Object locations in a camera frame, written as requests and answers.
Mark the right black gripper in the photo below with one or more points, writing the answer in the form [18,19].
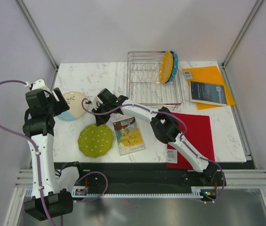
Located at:
[101,119]

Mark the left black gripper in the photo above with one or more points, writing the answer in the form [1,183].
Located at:
[61,105]

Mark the green polka dot plate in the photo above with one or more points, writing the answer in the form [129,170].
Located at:
[95,141]

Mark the paperback book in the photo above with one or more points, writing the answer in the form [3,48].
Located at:
[128,135]

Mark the wire dish rack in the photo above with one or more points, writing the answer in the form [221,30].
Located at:
[143,85]

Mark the yellow polka dot plate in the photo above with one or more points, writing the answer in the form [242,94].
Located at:
[166,67]

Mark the blue polka dot plate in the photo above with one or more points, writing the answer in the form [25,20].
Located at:
[175,67]

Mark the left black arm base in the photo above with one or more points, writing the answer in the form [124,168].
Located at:
[95,180]

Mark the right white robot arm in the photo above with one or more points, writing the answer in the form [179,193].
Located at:
[167,128]

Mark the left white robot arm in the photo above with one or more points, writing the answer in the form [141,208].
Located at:
[51,196]

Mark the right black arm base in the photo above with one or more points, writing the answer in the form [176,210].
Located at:
[210,178]

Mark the cream and blue plate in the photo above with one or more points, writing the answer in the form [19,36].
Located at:
[74,101]

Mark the red folder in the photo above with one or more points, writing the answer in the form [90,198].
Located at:
[199,134]

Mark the dark blue book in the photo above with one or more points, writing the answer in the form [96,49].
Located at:
[207,93]

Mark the orange folder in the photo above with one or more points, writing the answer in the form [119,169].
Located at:
[210,74]

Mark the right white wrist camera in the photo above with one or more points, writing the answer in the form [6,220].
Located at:
[93,102]

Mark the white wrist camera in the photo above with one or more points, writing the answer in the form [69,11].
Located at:
[93,102]
[37,87]

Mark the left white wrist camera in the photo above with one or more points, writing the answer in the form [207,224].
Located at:
[37,87]

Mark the white cable duct right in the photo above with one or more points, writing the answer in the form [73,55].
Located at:
[210,192]

